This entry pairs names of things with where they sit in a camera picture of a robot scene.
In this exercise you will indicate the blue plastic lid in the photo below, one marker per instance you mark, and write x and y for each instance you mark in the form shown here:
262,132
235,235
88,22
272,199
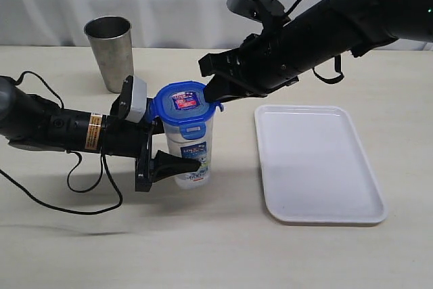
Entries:
183,110

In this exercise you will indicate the stainless steel cup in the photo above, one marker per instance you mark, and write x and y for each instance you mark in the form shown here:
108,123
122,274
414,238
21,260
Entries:
111,44

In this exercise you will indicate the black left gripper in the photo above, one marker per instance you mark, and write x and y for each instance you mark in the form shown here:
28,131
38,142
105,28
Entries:
126,139

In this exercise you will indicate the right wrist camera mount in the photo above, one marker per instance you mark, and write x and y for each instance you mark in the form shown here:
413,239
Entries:
270,13

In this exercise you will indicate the clear plastic container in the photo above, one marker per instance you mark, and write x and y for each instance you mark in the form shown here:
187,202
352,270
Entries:
194,141

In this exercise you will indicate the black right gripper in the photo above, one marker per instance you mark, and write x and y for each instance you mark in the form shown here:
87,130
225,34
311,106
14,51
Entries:
245,72

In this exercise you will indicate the white rectangular tray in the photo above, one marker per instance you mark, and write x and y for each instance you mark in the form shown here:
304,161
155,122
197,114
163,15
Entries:
314,169

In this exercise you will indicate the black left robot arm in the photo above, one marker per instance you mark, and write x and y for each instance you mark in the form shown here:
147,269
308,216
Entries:
31,122

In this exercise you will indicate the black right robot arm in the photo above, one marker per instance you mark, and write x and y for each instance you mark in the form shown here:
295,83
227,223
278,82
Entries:
287,47

